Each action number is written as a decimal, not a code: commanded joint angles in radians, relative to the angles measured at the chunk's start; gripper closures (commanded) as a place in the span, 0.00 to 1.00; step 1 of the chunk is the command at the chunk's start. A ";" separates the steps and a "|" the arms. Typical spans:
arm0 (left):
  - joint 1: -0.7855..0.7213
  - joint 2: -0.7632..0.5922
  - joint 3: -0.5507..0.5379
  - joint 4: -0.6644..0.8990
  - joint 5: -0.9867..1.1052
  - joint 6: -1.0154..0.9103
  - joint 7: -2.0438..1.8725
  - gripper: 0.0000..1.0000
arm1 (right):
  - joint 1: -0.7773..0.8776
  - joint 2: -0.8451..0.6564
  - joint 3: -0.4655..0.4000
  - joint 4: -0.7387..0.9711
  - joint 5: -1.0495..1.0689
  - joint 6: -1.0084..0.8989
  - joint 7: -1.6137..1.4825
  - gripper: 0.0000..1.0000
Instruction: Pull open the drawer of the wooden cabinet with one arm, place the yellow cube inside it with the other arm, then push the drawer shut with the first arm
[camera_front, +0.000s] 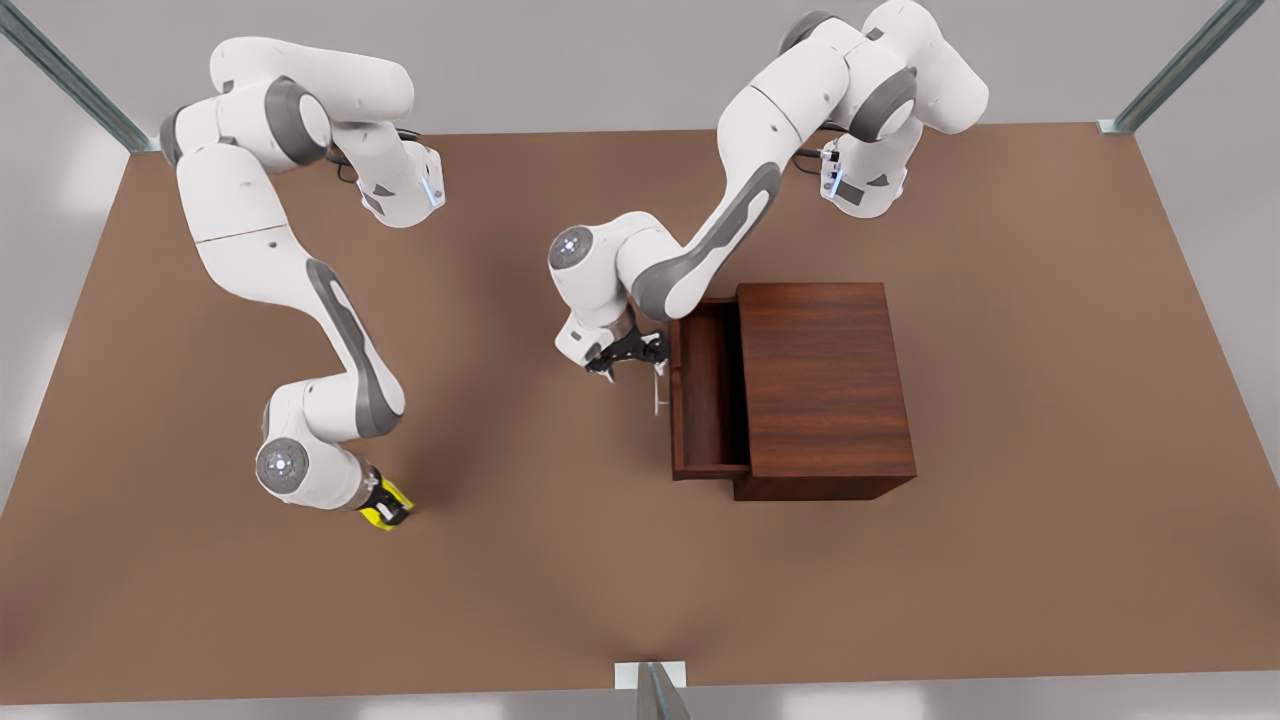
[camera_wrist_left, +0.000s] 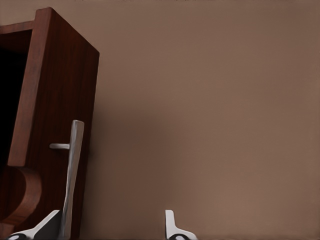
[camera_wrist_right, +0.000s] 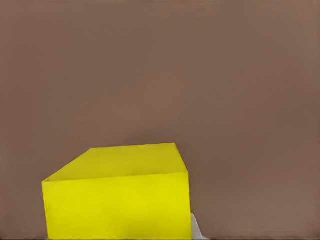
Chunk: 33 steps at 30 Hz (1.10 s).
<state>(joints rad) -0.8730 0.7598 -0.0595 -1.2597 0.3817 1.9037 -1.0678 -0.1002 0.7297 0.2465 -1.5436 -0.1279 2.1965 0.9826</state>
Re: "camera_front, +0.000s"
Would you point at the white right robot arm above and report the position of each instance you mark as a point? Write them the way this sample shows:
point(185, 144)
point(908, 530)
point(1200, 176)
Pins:
point(240, 210)

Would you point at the dark wooden drawer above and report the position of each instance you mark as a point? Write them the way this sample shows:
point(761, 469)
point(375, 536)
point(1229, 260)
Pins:
point(706, 385)

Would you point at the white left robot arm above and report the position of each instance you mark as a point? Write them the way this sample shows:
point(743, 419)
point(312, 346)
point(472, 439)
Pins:
point(760, 130)

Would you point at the dark wooden cabinet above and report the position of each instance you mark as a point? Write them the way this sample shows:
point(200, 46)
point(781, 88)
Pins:
point(825, 385)

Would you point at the silver frame post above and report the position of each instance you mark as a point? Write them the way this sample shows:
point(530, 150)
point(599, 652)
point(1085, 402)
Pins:
point(655, 692)
point(70, 75)
point(1180, 65)

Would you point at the yellow box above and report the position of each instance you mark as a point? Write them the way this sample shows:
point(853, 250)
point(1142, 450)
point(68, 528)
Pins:
point(399, 492)

